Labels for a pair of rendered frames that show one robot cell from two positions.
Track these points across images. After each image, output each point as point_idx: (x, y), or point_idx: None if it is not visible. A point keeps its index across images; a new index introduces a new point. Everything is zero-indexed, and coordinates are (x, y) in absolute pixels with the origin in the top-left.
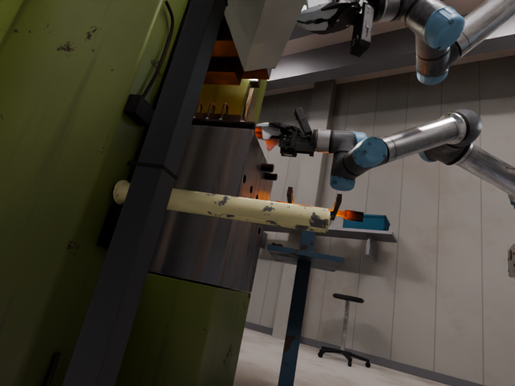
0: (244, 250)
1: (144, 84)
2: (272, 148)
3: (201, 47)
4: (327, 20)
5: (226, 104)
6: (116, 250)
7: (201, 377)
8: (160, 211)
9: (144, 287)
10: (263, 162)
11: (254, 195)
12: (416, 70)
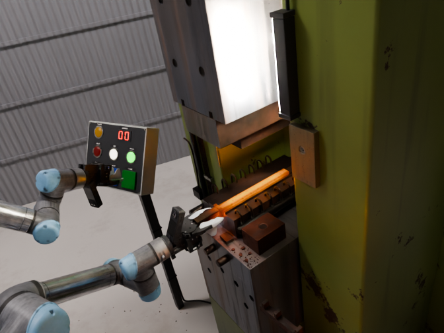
0: (226, 298)
1: (199, 179)
2: (210, 234)
3: (139, 198)
4: (108, 179)
5: (212, 185)
6: None
7: (219, 326)
8: (154, 238)
9: None
10: (214, 243)
11: (216, 265)
12: (60, 226)
